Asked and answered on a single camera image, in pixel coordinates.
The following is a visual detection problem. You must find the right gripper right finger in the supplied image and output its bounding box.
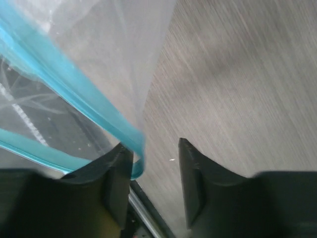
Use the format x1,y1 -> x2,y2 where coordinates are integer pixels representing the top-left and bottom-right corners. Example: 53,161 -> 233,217
179,138 -> 317,238

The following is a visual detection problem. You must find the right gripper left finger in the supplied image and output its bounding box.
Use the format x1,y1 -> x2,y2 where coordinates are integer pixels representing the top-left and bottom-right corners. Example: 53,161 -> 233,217
0,144 -> 133,238

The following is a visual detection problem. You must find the clear zip top bag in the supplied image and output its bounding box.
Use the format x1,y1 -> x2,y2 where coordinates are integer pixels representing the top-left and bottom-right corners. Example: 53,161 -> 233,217
0,0 -> 176,180

